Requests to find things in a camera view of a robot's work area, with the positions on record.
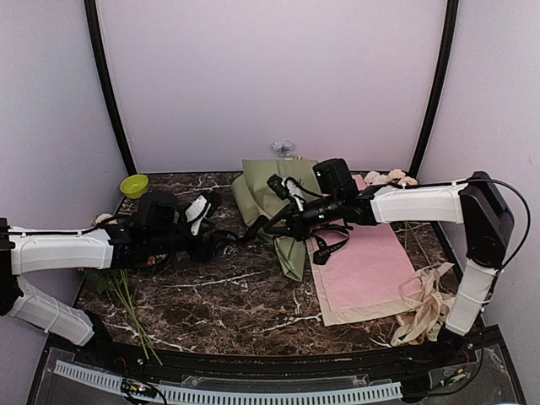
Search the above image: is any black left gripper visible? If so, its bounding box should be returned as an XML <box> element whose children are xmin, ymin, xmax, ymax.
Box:
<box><xmin>147</xmin><ymin>212</ymin><xmax>230</xmax><ymax>262</ymax></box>

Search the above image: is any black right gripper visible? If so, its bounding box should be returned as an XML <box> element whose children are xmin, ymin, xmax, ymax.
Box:
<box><xmin>264</xmin><ymin>192</ymin><xmax>343</xmax><ymax>241</ymax></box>

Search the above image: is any peach green wrapping paper sheet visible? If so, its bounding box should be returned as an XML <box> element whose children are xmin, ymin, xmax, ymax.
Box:
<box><xmin>232</xmin><ymin>159</ymin><xmax>320</xmax><ymax>282</ymax></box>

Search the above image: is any black lettered ribbon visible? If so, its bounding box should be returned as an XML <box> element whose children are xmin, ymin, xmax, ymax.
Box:
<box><xmin>190</xmin><ymin>215</ymin><xmax>353</xmax><ymax>266</ymax></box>

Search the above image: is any blue flower stem bunch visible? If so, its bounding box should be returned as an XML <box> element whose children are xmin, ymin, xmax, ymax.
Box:
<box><xmin>272</xmin><ymin>140</ymin><xmax>294</xmax><ymax>159</ymax></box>

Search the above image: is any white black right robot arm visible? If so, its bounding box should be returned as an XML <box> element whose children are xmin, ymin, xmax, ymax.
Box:
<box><xmin>254</xmin><ymin>169</ymin><xmax>515</xmax><ymax>366</ymax></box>

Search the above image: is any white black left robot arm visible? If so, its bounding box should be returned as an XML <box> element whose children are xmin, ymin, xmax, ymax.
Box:
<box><xmin>1</xmin><ymin>217</ymin><xmax>213</xmax><ymax>368</ymax></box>

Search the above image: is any pink rose stem bunch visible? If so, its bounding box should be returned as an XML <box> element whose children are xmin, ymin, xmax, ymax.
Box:
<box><xmin>86</xmin><ymin>213</ymin><xmax>162</xmax><ymax>366</ymax></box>

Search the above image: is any lime green plastic bowl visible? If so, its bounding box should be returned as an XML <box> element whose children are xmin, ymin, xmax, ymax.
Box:
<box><xmin>120</xmin><ymin>174</ymin><xmax>149</xmax><ymax>200</ymax></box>

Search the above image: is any pink wrapping paper sheet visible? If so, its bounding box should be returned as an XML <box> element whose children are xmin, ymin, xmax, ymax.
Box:
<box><xmin>307</xmin><ymin>175</ymin><xmax>429</xmax><ymax>327</ymax></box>

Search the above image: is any pink white rose bunch right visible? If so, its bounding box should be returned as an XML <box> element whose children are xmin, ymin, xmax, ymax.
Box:
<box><xmin>364</xmin><ymin>169</ymin><xmax>418</xmax><ymax>186</ymax></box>

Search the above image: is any cream ribbon pile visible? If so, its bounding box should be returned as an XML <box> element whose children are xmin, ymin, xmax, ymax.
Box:
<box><xmin>390</xmin><ymin>262</ymin><xmax>456</xmax><ymax>347</ymax></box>

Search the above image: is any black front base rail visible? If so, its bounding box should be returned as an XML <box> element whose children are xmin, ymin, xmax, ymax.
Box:
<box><xmin>50</xmin><ymin>324</ymin><xmax>503</xmax><ymax>381</ymax></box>

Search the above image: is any white slotted cable duct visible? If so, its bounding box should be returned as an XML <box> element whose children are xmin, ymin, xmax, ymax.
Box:
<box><xmin>53</xmin><ymin>360</ymin><xmax>402</xmax><ymax>404</ymax></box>

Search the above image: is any black vertical frame post left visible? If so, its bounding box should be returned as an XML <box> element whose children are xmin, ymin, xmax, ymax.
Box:
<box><xmin>84</xmin><ymin>0</ymin><xmax>138</xmax><ymax>176</ymax></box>

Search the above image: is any black vertical frame post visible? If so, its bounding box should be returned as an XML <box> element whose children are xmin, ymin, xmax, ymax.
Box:
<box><xmin>408</xmin><ymin>0</ymin><xmax>459</xmax><ymax>177</ymax></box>
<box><xmin>84</xmin><ymin>0</ymin><xmax>138</xmax><ymax>176</ymax></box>

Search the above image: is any black vertical frame post right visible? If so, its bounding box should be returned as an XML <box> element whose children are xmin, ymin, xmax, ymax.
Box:
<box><xmin>408</xmin><ymin>0</ymin><xmax>459</xmax><ymax>177</ymax></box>

